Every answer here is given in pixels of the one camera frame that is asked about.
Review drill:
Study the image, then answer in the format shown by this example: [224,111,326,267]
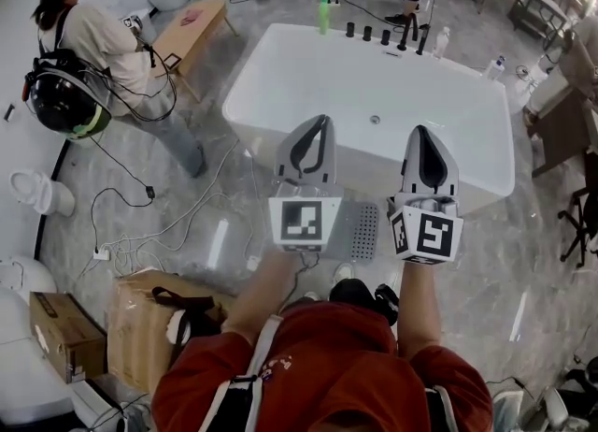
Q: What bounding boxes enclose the white shoe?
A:
[333,261,356,287]

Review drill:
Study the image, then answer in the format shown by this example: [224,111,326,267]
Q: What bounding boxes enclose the white cable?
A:
[77,139,263,282]

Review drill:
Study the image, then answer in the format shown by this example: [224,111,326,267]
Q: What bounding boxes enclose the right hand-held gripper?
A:
[387,124,465,266]

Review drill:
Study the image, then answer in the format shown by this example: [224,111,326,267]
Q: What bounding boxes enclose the small cardboard box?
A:
[28,290,109,385]

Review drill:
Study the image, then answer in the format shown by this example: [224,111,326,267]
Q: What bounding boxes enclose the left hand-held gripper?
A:
[268,114,345,255]

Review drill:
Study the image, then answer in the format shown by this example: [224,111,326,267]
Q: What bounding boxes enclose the black cable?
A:
[88,136,158,254]

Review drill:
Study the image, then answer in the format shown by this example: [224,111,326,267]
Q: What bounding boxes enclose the white bottle blue cap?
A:
[485,53,508,81]

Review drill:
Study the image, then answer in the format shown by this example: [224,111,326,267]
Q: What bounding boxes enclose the white bathtub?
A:
[221,22,516,198]

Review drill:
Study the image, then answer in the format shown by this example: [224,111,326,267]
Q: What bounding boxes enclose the red shirt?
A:
[151,301,496,432]

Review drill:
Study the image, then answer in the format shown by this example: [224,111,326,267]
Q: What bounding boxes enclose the person's left forearm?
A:
[220,250,301,348]

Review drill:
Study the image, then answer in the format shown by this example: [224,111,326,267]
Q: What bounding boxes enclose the wooden bench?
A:
[151,0,239,104]

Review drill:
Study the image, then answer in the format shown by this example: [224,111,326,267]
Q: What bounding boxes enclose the black office chair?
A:
[557,186,598,268]

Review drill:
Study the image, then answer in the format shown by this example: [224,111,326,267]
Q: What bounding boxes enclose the clear plastic bottle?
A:
[432,26,452,60]

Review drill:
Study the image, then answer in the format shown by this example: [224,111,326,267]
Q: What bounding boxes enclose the white harness strap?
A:
[198,312,287,432]

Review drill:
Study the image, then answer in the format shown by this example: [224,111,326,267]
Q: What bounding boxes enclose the black bag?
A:
[151,285,221,357]

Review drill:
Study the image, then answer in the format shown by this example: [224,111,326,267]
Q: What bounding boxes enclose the black trousers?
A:
[328,278,401,328]

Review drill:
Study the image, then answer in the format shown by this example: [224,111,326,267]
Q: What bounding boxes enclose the grey perforated bubble mat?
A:
[326,199,380,263]

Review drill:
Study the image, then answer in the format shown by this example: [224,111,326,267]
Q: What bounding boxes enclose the person's right forearm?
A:
[394,259,444,362]

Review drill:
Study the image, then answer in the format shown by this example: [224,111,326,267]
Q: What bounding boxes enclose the dark wooden desk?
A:
[531,83,598,179]

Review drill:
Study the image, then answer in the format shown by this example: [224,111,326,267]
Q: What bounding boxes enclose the large cardboard box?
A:
[107,268,235,395]

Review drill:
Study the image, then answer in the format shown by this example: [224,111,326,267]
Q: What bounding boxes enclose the black backpack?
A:
[22,58,114,149]

